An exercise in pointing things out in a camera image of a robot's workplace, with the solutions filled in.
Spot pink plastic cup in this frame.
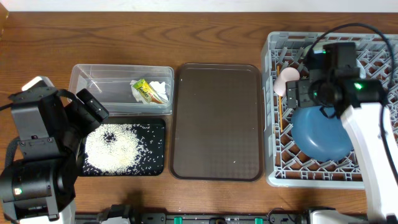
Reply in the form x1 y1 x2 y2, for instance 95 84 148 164
273 67 300 96

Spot dark blue plate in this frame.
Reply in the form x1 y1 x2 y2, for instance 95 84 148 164
291 106 353 162

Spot green yellow snack wrapper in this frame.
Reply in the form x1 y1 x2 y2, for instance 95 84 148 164
132 79 164 104

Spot white rice grains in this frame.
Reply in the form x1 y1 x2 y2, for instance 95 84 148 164
84 123 165 175

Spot light blue small bowl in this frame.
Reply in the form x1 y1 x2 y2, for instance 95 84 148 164
356 60 366 79

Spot mint green bowl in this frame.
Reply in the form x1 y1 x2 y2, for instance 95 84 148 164
302 45 314 58

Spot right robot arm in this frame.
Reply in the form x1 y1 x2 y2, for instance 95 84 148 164
285 42 397 223

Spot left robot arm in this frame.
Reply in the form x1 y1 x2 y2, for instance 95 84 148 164
1 86 109 223

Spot grey dishwasher rack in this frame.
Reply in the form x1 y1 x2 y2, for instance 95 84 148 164
261 32 397 190

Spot clear plastic waste bin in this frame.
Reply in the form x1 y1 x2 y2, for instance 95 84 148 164
69 64 174 116

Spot brown serving tray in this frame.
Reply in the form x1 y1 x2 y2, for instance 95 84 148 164
170 63 264 182

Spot black plastic tray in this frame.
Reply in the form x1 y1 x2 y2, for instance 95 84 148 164
77 117 166 177

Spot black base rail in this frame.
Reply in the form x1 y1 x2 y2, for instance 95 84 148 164
74 212 368 224

